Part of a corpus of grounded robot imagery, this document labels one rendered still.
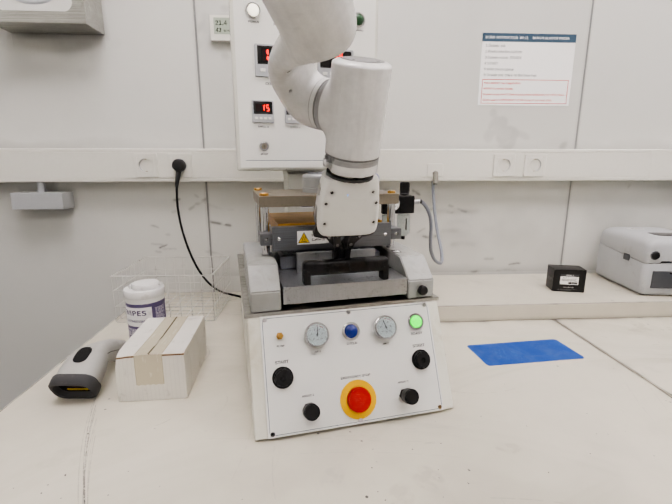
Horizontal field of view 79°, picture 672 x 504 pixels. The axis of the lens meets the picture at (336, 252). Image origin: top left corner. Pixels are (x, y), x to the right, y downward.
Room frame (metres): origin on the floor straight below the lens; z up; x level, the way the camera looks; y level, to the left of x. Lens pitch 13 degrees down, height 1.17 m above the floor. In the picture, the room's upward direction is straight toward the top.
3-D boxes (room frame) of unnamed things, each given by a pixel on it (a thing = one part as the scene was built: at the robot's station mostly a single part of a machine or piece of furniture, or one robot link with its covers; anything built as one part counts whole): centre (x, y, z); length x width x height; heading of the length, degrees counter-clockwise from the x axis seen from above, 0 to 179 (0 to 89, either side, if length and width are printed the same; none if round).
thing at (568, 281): (1.18, -0.69, 0.83); 0.09 x 0.06 x 0.07; 80
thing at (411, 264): (0.81, -0.12, 0.96); 0.26 x 0.05 x 0.07; 15
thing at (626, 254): (1.21, -0.97, 0.88); 0.25 x 0.20 x 0.17; 177
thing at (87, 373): (0.74, 0.47, 0.79); 0.20 x 0.08 x 0.08; 3
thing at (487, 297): (1.20, -0.67, 0.77); 0.84 x 0.30 x 0.04; 93
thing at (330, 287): (0.81, 0.02, 0.97); 0.30 x 0.22 x 0.08; 15
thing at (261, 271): (0.75, 0.15, 0.96); 0.25 x 0.05 x 0.07; 15
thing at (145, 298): (0.90, 0.44, 0.82); 0.09 x 0.09 x 0.15
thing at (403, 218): (1.03, -0.15, 1.05); 0.15 x 0.05 x 0.15; 105
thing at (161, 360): (0.75, 0.34, 0.80); 0.19 x 0.13 x 0.09; 3
